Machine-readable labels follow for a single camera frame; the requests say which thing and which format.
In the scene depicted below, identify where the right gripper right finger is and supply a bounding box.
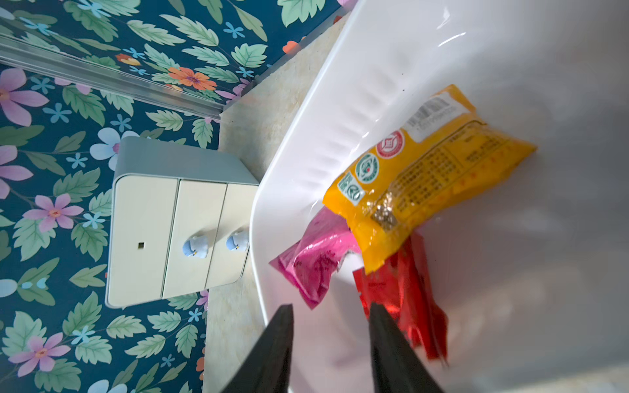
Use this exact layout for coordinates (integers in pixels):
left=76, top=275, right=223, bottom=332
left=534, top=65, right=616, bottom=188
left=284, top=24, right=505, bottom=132
left=369, top=303, right=443, bottom=393

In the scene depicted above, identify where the yellow tea bag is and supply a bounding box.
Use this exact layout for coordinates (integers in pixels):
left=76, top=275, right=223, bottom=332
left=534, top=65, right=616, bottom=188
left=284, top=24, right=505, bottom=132
left=323, top=84, right=537, bottom=273

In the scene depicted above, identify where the light blue drawer cabinet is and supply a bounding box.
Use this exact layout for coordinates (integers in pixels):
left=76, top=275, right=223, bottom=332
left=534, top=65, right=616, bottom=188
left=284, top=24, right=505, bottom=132
left=105, top=138, right=259, bottom=309

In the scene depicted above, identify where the white plastic storage box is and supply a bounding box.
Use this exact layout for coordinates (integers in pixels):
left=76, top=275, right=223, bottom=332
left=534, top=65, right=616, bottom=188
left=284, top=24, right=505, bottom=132
left=251, top=1, right=628, bottom=392

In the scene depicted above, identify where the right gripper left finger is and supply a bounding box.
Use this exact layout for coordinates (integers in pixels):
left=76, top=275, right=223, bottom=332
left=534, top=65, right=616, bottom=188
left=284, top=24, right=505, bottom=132
left=223, top=305, right=294, bottom=393

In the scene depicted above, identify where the pink tea bag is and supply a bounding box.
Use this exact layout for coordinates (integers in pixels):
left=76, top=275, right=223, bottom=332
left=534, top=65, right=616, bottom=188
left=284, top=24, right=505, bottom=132
left=270, top=207, right=361, bottom=309

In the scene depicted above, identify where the red tea bag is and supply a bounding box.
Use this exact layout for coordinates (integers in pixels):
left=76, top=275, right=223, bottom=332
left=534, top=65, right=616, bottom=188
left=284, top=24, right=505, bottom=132
left=353, top=232, right=448, bottom=362

